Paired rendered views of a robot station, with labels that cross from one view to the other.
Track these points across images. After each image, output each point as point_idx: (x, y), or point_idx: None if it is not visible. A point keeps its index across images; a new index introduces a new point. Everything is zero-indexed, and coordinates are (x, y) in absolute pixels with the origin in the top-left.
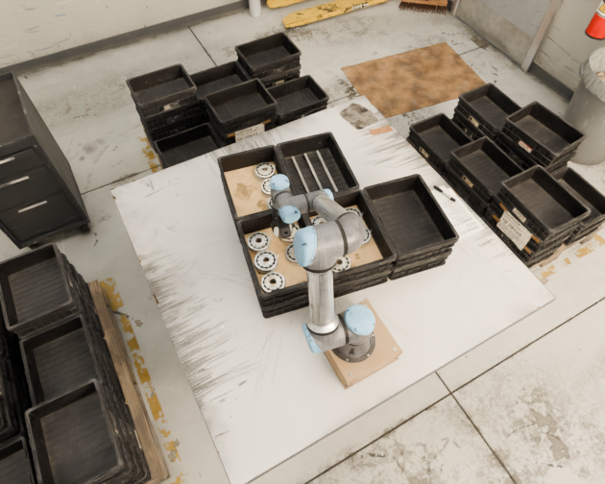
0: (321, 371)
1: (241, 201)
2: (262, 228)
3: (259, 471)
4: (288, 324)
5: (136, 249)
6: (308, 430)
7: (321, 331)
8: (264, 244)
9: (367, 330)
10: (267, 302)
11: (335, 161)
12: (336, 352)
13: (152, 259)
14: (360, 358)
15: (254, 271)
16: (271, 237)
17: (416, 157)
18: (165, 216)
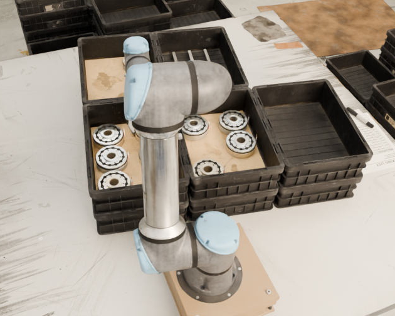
0: (161, 313)
1: (99, 91)
2: (117, 121)
3: None
4: (129, 246)
5: None
6: None
7: (155, 236)
8: (114, 138)
9: (224, 247)
10: (101, 206)
11: (225, 63)
12: (184, 286)
13: None
14: (217, 298)
15: (90, 162)
16: (126, 134)
17: (328, 76)
18: (7, 105)
